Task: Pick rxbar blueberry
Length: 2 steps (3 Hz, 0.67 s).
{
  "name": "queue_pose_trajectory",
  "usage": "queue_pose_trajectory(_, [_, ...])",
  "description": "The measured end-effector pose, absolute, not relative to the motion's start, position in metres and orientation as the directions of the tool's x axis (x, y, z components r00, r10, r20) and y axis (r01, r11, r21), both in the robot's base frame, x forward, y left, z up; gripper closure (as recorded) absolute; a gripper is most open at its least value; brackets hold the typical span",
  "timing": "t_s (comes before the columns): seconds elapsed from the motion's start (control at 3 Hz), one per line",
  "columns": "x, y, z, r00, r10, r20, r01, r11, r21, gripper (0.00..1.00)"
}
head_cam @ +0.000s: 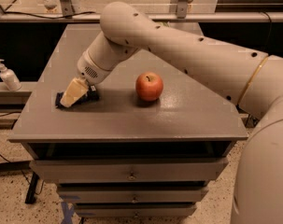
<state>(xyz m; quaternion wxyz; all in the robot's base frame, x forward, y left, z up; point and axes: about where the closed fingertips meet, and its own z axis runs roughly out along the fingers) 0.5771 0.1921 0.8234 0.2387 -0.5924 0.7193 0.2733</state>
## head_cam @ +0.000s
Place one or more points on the dark blue rxbar wrapper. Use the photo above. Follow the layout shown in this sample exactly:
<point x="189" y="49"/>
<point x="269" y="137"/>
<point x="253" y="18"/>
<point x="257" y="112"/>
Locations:
<point x="91" y="95"/>

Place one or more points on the white pump bottle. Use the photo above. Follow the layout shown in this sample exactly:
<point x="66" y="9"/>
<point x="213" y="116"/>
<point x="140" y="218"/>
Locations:
<point x="9" y="77"/>

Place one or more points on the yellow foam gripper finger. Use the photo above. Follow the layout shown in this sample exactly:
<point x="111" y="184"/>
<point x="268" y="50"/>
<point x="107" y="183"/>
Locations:
<point x="75" y="90"/>

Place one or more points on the grey drawer cabinet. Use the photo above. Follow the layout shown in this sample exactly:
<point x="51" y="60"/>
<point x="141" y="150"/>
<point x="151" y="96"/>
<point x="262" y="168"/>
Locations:
<point x="186" y="121"/>

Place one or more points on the bottom grey drawer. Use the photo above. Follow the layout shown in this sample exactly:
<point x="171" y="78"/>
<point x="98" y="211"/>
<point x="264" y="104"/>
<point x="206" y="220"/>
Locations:
<point x="147" y="210"/>

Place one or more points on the grey metal window rail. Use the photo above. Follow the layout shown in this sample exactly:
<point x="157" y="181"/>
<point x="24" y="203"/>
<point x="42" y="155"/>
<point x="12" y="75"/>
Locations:
<point x="89" y="17"/>

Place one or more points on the black floor bracket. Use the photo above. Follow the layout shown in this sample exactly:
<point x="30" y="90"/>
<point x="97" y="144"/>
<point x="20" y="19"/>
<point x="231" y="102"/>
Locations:
<point x="31" y="192"/>

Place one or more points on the middle grey drawer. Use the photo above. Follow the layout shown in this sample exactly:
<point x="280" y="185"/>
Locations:
<point x="136" y="194"/>

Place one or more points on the grey drawer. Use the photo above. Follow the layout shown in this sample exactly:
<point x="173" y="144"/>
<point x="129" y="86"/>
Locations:
<point x="121" y="171"/>
<point x="136" y="194"/>
<point x="147" y="210"/>

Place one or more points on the top grey drawer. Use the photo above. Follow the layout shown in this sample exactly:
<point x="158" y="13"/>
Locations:
<point x="121" y="171"/>

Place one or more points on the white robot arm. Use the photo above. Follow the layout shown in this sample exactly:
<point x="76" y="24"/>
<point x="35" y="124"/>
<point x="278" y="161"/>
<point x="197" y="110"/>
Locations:
<point x="251" y="79"/>

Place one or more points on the red apple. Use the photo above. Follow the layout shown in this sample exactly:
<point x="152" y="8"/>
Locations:
<point x="149" y="86"/>

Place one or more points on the white gripper body with grille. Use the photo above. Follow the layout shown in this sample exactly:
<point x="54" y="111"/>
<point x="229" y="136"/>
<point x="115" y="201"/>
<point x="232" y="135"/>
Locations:
<point x="89" y="68"/>

